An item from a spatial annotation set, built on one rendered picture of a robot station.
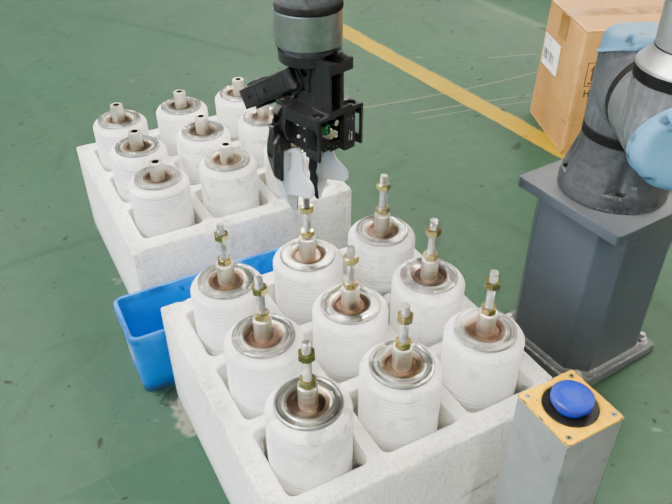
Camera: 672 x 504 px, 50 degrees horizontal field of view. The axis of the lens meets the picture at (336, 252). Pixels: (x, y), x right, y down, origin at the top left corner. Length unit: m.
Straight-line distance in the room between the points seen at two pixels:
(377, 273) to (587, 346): 0.35
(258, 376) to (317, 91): 0.33
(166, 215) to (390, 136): 0.81
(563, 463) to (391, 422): 0.20
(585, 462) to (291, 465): 0.30
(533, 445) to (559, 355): 0.45
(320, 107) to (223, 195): 0.42
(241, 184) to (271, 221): 0.08
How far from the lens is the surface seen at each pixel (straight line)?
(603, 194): 1.02
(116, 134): 1.35
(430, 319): 0.93
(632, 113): 0.87
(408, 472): 0.83
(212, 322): 0.93
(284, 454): 0.78
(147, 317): 1.19
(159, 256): 1.16
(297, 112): 0.81
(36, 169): 1.81
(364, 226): 1.02
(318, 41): 0.78
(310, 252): 0.96
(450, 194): 1.59
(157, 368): 1.13
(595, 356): 1.17
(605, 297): 1.09
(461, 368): 0.86
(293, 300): 0.97
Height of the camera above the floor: 0.84
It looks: 37 degrees down
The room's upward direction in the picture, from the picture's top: straight up
